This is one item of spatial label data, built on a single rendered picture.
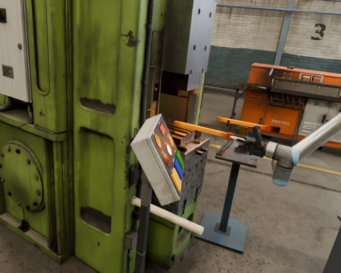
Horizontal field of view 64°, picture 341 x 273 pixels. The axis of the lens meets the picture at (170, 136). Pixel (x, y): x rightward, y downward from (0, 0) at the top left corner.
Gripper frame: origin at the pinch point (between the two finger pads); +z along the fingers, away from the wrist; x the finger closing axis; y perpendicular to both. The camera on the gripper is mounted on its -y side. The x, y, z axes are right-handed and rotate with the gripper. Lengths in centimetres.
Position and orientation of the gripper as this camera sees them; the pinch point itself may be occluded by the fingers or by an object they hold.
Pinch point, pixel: (232, 135)
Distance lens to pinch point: 163.3
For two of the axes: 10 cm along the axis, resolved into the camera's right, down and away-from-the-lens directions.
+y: -1.2, 9.3, 3.5
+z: -8.6, -2.7, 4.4
